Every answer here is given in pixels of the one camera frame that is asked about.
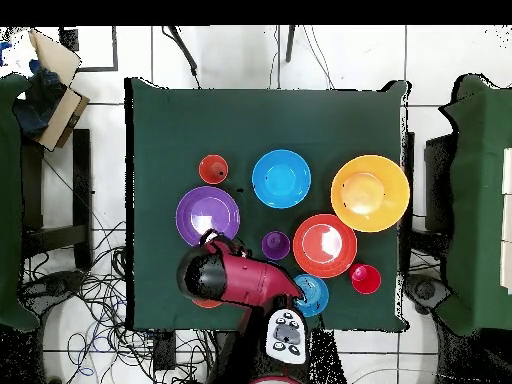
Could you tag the large blue bowl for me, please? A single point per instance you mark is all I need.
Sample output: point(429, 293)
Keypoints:
point(281, 178)

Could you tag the black power strip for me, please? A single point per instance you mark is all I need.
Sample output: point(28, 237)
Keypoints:
point(164, 352)

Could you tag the purple cup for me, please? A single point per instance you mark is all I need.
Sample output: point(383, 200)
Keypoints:
point(276, 245)

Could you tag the orange cup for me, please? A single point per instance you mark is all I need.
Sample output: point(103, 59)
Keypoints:
point(213, 169)

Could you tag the blue cloth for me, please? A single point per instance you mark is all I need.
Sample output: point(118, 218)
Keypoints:
point(38, 104)

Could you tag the green covered table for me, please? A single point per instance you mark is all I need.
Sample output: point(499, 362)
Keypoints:
point(480, 200)
point(8, 200)

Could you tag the black tripod leg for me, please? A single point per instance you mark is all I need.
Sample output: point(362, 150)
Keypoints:
point(182, 46)

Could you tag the white boxes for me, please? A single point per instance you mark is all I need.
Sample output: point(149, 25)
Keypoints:
point(507, 220)

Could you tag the thin black frame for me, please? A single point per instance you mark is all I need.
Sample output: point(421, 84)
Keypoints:
point(114, 52)

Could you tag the dark green tablecloth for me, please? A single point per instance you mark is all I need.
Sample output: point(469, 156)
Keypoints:
point(260, 120)

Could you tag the small orange bowl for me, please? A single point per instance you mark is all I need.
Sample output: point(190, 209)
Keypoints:
point(207, 304)

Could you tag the black chair frame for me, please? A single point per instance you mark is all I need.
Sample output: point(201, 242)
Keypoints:
point(438, 180)

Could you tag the short black leg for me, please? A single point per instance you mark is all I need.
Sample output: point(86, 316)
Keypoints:
point(290, 44)

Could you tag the wide orange bowl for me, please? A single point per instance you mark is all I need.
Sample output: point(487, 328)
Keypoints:
point(324, 246)

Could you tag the wide purple bowl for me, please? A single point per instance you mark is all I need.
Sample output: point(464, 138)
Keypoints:
point(200, 208)

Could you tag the cardboard box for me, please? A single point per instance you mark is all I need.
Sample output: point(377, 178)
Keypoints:
point(60, 120)

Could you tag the red cup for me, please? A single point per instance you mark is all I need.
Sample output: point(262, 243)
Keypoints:
point(366, 279)

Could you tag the teal bowl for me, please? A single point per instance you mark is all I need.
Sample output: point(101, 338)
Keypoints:
point(318, 294)

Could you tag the black chair base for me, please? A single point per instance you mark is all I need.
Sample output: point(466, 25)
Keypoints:
point(426, 290)
point(52, 286)

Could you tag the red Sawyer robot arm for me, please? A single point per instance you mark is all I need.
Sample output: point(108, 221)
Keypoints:
point(248, 280)

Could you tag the yellow bowl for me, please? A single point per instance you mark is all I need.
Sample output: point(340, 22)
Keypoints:
point(370, 193)

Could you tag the black stool frame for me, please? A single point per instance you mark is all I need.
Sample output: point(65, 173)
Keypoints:
point(82, 180)

